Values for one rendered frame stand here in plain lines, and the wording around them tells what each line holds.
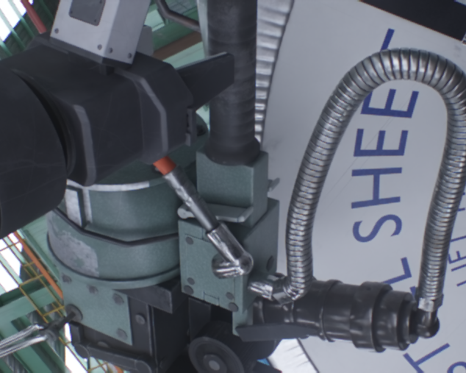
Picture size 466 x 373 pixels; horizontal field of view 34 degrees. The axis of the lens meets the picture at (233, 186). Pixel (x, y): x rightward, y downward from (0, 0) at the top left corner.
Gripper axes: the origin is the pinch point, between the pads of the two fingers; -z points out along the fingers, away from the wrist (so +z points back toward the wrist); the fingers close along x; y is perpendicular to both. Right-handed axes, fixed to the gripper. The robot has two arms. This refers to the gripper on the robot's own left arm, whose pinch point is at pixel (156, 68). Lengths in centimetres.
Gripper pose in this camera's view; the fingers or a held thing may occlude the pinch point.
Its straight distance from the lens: 49.0
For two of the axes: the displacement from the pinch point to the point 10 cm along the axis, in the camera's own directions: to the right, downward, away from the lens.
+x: 7.7, 3.5, -5.2
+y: 0.0, -8.3, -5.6
